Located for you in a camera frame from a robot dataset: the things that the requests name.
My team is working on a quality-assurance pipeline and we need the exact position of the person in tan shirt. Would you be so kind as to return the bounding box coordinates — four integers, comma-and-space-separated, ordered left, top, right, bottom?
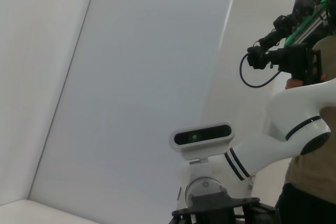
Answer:
274, 35, 336, 224

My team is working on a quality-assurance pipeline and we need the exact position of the dark camera cable loop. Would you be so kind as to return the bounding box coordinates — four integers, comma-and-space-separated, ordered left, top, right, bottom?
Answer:
239, 52, 280, 88

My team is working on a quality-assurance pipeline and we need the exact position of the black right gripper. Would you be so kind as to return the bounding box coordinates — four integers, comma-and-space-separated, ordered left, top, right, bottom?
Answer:
170, 194, 280, 224

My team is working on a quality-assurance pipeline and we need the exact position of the black video camera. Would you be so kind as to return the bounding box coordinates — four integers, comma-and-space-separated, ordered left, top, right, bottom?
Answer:
246, 14, 322, 80

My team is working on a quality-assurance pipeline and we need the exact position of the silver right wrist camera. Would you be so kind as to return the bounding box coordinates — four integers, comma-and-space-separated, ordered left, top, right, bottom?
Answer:
170, 122, 235, 167

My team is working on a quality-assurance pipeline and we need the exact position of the green and silver rail frame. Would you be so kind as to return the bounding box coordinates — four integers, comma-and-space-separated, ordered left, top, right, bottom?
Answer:
285, 0, 336, 47

